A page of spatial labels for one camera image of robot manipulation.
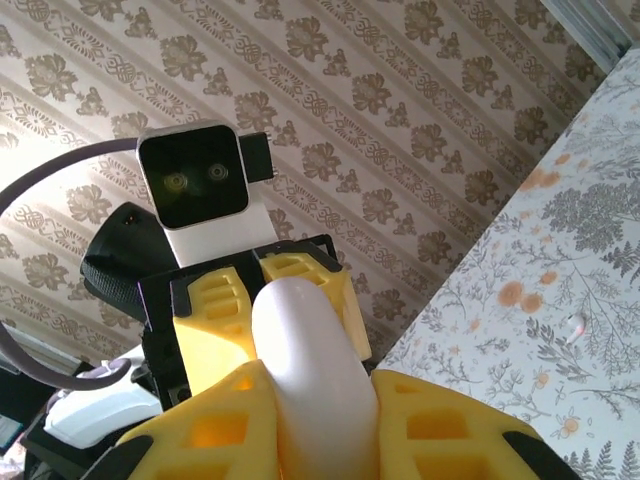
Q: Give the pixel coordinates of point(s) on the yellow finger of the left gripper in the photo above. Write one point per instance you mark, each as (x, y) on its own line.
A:
(200, 345)
(345, 295)

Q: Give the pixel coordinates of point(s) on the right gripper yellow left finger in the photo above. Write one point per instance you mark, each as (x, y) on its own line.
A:
(170, 432)

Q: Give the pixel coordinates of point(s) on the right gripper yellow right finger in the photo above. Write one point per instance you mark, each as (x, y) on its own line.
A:
(480, 450)

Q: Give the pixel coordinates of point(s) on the white earbud charging case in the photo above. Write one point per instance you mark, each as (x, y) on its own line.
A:
(310, 350)

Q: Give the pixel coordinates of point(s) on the floral patterned table cover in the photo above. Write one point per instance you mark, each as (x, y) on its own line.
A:
(550, 250)

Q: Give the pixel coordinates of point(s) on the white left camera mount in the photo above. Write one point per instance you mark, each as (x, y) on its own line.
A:
(220, 240)

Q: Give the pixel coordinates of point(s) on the aluminium frame post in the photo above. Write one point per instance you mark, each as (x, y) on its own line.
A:
(590, 30)

